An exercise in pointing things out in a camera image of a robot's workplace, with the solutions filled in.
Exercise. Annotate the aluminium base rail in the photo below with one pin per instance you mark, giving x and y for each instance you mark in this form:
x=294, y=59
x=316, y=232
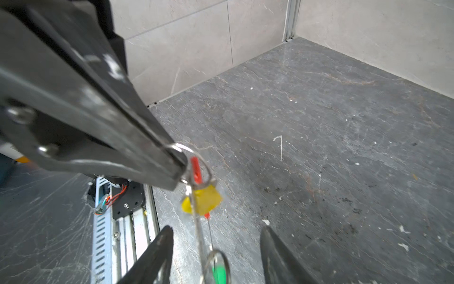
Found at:
x=132, y=235

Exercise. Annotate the green tagged key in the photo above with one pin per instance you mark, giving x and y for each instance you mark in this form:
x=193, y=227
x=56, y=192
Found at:
x=218, y=267

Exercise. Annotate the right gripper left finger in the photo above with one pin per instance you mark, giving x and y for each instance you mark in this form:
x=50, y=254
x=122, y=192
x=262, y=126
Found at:
x=154, y=266

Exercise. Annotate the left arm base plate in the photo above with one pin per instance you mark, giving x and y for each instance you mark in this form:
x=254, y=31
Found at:
x=117, y=195

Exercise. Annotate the metal keyring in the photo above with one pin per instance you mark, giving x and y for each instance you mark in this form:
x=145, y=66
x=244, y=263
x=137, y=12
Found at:
x=187, y=177

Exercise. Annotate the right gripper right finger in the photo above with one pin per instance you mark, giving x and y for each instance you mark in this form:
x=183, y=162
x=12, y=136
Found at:
x=279, y=264

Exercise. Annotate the yellow tagged key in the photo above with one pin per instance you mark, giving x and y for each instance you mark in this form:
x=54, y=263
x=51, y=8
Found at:
x=206, y=200

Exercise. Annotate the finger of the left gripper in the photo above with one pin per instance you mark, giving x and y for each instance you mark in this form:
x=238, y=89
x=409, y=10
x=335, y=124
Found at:
x=42, y=36
x=63, y=123

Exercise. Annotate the slotted cable duct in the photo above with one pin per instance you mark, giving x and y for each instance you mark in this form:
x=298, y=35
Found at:
x=102, y=272

